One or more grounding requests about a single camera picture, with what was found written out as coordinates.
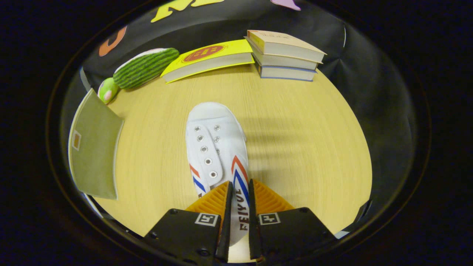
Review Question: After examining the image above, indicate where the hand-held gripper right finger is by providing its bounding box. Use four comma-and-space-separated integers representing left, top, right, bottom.
248, 179, 338, 261

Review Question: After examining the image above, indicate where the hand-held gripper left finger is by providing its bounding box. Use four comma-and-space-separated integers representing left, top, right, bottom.
142, 181, 233, 265

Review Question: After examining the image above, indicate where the white canvas shoe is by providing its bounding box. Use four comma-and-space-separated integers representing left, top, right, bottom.
185, 102, 255, 246

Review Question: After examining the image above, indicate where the pale green fabric storage box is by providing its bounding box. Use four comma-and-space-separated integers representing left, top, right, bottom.
68, 88, 124, 200

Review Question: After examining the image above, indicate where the black backdrop cloth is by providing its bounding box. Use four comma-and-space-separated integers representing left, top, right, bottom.
61, 0, 418, 222

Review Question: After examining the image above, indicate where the blue cover book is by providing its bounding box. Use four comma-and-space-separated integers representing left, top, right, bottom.
258, 63, 317, 82

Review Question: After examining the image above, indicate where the green and pink plush toy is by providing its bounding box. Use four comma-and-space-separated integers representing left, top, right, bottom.
98, 77, 119, 105

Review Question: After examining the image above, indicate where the cream paperback book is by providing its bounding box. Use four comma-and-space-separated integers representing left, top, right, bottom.
251, 48, 320, 71

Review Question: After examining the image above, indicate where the watermelon slice plush toy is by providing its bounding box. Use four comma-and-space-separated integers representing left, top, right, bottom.
113, 48, 180, 90

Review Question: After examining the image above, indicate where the yellow book with red circle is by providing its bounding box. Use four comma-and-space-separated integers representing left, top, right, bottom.
160, 39, 255, 84

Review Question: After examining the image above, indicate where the beige cover book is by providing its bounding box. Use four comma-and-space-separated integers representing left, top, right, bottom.
246, 30, 327, 63

